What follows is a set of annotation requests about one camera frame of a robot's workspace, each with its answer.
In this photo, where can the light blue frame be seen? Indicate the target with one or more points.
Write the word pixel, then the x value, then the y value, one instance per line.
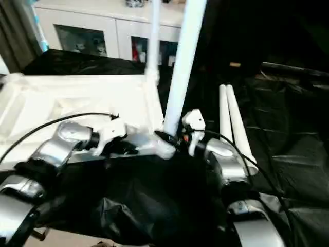
pixel 42 33

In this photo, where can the black work mat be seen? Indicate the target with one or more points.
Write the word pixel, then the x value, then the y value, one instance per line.
pixel 154 193

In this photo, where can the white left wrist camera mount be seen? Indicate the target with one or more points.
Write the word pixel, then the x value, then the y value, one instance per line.
pixel 111 131

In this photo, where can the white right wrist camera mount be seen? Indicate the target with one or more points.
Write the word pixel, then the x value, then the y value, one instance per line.
pixel 195 123

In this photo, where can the white plastic table leg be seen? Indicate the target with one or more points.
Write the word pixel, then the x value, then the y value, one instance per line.
pixel 224 110
pixel 240 128
pixel 153 38
pixel 185 64

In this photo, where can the white plastic table top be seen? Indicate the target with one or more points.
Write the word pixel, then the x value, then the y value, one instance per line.
pixel 64 103

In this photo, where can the silver metal bowl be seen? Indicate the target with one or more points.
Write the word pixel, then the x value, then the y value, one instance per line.
pixel 135 2

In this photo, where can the white glass-door cabinet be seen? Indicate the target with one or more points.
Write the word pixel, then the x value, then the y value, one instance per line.
pixel 108 23

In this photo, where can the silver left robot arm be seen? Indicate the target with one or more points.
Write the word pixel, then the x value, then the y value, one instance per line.
pixel 56 149

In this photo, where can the grey curtain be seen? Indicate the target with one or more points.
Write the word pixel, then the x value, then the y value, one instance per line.
pixel 15 33

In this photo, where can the black furniture unit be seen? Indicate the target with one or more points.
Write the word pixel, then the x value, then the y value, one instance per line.
pixel 270 28

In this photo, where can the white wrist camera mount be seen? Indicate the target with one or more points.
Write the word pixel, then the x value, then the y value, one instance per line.
pixel 111 131
pixel 195 123

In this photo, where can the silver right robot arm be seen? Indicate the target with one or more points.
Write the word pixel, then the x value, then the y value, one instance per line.
pixel 231 164

